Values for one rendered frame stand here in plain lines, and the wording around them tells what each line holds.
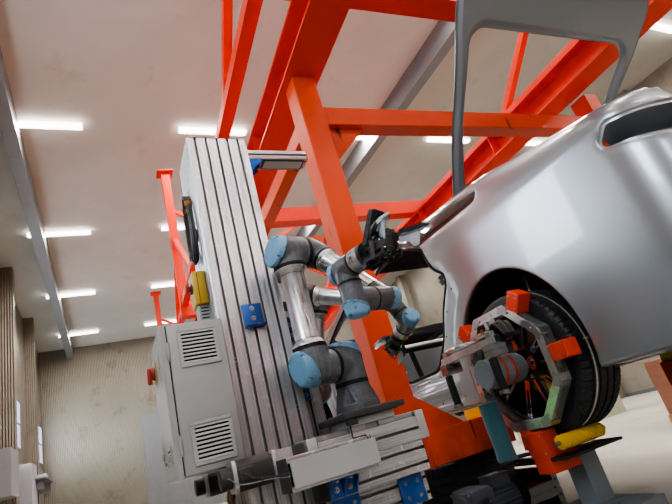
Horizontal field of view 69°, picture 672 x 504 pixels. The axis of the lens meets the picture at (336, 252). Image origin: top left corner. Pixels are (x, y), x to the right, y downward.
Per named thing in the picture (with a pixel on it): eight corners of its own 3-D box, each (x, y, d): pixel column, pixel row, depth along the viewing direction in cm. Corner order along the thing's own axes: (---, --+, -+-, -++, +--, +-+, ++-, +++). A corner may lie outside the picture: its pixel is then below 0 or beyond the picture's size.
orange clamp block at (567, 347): (566, 358, 201) (583, 352, 193) (552, 362, 197) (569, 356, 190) (559, 342, 203) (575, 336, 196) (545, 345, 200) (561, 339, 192)
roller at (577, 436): (612, 433, 207) (606, 419, 209) (563, 451, 195) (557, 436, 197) (602, 434, 212) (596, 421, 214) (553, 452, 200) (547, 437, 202)
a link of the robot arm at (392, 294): (314, 261, 192) (398, 319, 157) (291, 261, 185) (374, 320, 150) (322, 234, 189) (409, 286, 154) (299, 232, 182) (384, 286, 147)
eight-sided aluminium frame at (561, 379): (590, 417, 192) (534, 290, 211) (578, 421, 189) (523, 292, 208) (504, 434, 237) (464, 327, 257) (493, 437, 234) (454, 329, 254)
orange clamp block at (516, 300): (529, 311, 216) (530, 292, 215) (516, 314, 213) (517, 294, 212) (517, 307, 223) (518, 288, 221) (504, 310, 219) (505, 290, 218)
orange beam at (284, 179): (315, 136, 322) (311, 122, 327) (301, 136, 318) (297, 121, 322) (260, 252, 470) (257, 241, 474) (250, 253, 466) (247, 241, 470)
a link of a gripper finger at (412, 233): (434, 243, 135) (402, 251, 137) (429, 224, 138) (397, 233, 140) (432, 238, 132) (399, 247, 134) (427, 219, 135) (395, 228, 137)
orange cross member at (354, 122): (615, 155, 408) (593, 116, 423) (338, 159, 301) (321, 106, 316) (604, 163, 418) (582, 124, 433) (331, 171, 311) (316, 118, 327)
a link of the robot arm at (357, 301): (385, 310, 146) (374, 277, 150) (357, 312, 139) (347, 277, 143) (368, 319, 152) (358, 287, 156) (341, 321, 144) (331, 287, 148)
